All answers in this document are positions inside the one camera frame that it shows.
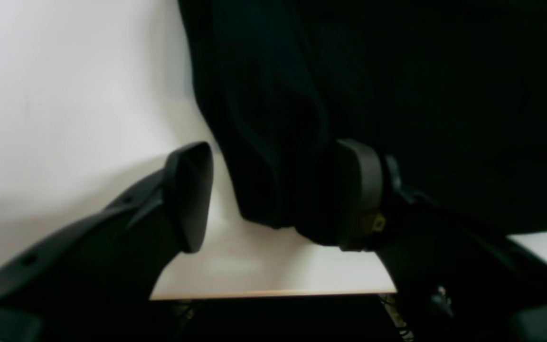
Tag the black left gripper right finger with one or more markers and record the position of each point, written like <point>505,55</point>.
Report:
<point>457,280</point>

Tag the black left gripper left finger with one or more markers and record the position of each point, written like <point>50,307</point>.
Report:
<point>92,280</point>

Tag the black T-shirt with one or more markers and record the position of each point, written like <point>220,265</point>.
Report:
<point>455,90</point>

